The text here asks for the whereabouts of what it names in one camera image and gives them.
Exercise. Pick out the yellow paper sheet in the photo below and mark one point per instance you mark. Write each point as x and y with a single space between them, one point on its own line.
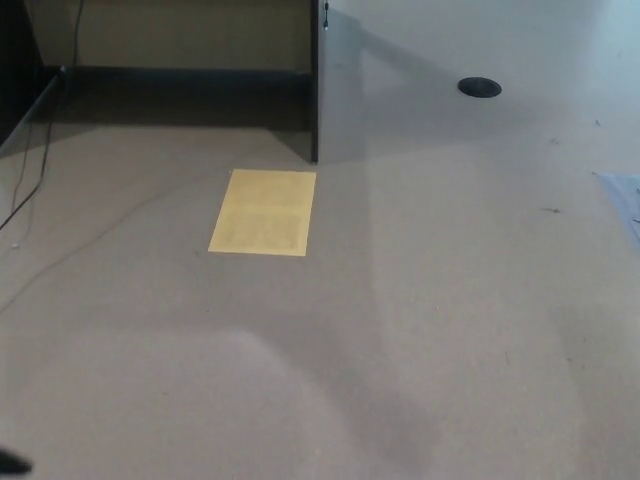
262 212

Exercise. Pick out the black round floor cover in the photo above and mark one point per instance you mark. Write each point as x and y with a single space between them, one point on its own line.
479 86

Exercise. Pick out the small black hanging plug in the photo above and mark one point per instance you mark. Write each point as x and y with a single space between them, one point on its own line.
326 17

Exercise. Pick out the pale blue plastic sheet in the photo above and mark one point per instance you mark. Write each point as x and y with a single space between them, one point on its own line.
625 192

